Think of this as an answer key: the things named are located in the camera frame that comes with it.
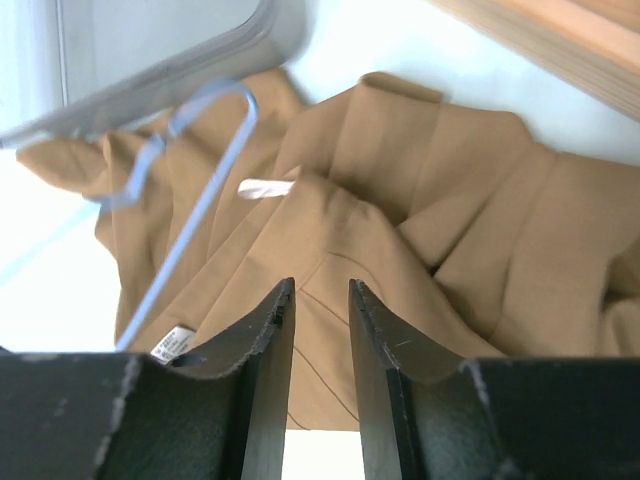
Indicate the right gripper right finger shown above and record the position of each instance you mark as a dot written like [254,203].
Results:
[427,413]

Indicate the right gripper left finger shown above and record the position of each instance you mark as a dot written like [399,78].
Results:
[218,411]

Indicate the tan garment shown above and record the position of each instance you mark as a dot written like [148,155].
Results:
[458,219]

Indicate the blue wire hanger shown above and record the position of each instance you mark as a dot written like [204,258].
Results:
[194,201]

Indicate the clear plastic tray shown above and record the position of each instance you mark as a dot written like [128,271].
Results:
[81,68]

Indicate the wooden clothes rack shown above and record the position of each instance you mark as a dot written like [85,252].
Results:
[593,45]

